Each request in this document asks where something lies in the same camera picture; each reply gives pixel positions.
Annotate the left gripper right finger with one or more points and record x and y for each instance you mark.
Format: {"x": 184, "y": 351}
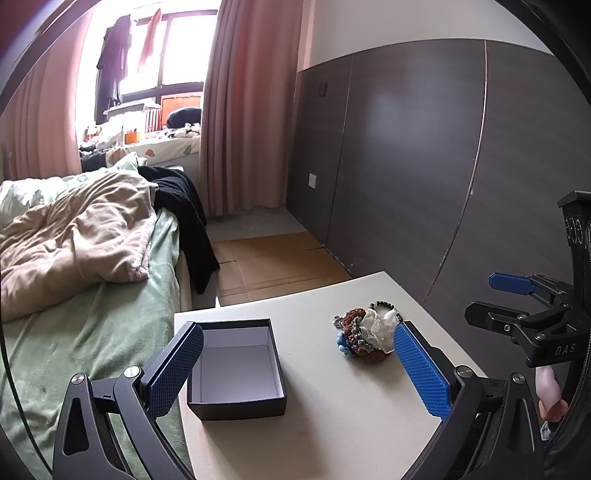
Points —
{"x": 488, "y": 427}

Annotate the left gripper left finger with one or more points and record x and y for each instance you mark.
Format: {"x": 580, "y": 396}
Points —
{"x": 86, "y": 446}

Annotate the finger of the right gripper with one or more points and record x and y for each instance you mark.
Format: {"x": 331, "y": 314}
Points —
{"x": 519, "y": 283}
{"x": 502, "y": 320}

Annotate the white tissue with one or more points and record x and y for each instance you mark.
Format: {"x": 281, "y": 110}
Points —
{"x": 377, "y": 328}

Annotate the black jewelry box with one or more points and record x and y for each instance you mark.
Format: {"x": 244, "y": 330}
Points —
{"x": 238, "y": 374}

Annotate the person's right hand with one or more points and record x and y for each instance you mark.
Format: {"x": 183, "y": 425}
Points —
{"x": 552, "y": 407}

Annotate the green bed sheet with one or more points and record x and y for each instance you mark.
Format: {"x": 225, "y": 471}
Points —
{"x": 99, "y": 332}

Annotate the beige duvet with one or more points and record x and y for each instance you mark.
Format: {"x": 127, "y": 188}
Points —
{"x": 97, "y": 232}

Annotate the flattened cardboard on floor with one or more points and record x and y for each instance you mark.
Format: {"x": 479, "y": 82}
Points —
{"x": 254, "y": 269}

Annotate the black garment on bed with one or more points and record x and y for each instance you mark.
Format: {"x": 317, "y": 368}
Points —
{"x": 177, "y": 194}

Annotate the orange cup on sill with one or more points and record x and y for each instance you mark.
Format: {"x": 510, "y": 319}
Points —
{"x": 131, "y": 137}

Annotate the pink curtain left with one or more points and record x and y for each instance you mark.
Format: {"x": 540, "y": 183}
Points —
{"x": 38, "y": 132}

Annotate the pink curtain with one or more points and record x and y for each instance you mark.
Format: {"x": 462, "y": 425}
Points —
{"x": 248, "y": 97}
{"x": 38, "y": 132}

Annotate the black bag on sill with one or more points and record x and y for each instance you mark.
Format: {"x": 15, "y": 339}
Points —
{"x": 180, "y": 117}

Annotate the pink curtain right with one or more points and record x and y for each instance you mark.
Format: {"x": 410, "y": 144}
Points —
{"x": 248, "y": 97}

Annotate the hanging dark clothes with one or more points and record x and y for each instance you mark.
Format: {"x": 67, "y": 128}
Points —
{"x": 112, "y": 67}

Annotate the white wall socket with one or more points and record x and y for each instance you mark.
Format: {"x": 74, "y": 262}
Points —
{"x": 312, "y": 181}

